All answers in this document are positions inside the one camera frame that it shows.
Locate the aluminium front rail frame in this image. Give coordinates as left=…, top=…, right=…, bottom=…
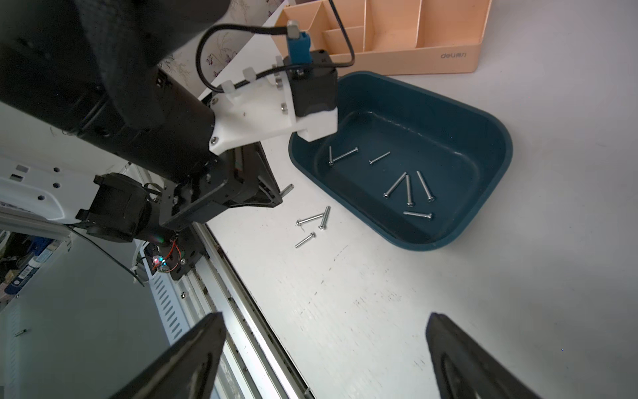
left=130, top=224, right=314, bottom=398

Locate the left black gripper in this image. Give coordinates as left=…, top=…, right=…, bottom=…
left=159, top=142, right=282, bottom=231

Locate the teal plastic storage box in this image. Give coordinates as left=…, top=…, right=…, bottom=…
left=288, top=72, right=513, bottom=251

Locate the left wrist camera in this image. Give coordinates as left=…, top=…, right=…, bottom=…
left=209, top=21, right=338, bottom=155

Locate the peach plastic file organizer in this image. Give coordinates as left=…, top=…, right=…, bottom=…
left=275, top=0, right=492, bottom=76

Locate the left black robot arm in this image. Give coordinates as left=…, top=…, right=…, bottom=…
left=1, top=1, right=282, bottom=238

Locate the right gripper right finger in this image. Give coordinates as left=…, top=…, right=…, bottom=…
left=425, top=313, right=538, bottom=398

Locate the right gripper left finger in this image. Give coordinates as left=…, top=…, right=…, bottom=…
left=112, top=313, right=227, bottom=398

